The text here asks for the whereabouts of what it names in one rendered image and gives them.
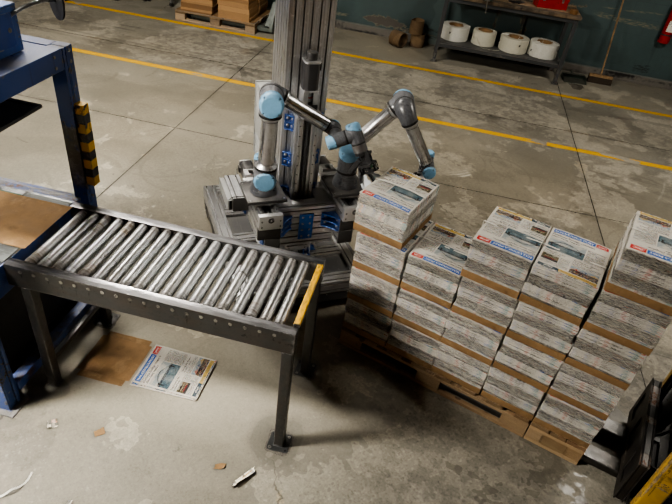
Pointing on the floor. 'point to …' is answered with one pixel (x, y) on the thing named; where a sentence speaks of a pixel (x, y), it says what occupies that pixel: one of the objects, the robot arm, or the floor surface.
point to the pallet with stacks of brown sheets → (252, 10)
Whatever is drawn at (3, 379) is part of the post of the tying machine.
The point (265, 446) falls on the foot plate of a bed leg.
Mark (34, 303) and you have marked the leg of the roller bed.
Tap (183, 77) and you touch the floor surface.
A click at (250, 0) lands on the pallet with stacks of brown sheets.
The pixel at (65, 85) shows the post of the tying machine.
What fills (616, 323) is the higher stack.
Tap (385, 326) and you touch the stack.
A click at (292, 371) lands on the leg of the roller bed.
